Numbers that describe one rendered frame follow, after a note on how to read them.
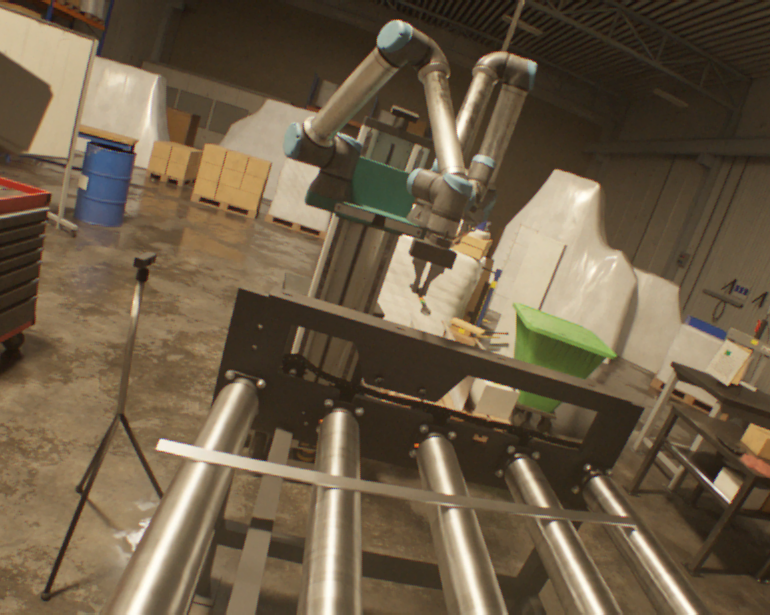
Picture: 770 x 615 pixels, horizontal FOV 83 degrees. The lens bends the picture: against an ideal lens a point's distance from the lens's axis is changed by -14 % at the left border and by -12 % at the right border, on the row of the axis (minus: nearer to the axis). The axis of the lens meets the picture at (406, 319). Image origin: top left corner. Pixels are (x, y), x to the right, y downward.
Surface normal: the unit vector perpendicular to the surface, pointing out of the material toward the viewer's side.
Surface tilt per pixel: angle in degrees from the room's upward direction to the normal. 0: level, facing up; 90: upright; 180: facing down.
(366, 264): 90
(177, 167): 90
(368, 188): 90
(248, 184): 90
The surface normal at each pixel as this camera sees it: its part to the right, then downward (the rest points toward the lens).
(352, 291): 0.23, 0.35
